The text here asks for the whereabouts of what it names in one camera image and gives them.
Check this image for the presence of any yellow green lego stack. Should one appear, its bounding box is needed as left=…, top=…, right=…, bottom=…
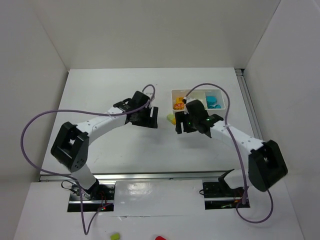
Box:
left=166, top=113, right=176, bottom=125

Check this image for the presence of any orange green lego stack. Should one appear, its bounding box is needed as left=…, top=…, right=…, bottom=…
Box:
left=173, top=101, right=185, bottom=111

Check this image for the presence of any orange lego brick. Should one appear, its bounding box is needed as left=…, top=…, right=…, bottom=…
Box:
left=175, top=97, right=184, bottom=104

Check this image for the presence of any teal rounded lego piece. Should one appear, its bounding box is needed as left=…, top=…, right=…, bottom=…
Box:
left=205, top=95, right=222, bottom=109

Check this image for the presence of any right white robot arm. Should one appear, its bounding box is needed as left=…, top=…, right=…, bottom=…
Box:
left=174, top=98, right=288, bottom=192

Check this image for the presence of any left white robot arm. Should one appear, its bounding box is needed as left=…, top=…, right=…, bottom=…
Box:
left=50, top=91, right=159, bottom=198

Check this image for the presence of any red object foreground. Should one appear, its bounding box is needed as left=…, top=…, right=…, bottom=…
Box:
left=154, top=235, right=167, bottom=240

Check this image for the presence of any lime green lego foreground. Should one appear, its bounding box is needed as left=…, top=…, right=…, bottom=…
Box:
left=110, top=232, right=121, bottom=240

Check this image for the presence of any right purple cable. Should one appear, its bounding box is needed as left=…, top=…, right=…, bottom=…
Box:
left=183, top=82, right=274, bottom=223

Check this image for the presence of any purple cable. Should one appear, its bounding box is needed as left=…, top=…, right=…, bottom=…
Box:
left=183, top=82, right=274, bottom=223
left=20, top=84, right=157, bottom=236

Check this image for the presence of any aluminium rail right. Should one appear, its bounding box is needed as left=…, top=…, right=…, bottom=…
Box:
left=234, top=68, right=264, bottom=140

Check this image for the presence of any aluminium rail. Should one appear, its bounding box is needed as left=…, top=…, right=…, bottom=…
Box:
left=234, top=68, right=264, bottom=140
left=39, top=170, right=236, bottom=182

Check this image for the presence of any aluminium rail front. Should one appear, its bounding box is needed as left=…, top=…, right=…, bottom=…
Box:
left=39, top=170, right=236, bottom=182

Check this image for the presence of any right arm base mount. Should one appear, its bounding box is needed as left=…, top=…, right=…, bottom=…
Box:
left=199, top=181, right=250, bottom=210

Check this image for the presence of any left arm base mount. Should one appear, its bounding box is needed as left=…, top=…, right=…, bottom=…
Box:
left=61, top=182, right=116, bottom=213

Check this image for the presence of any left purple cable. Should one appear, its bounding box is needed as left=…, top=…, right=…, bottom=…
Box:
left=20, top=84, right=157, bottom=236

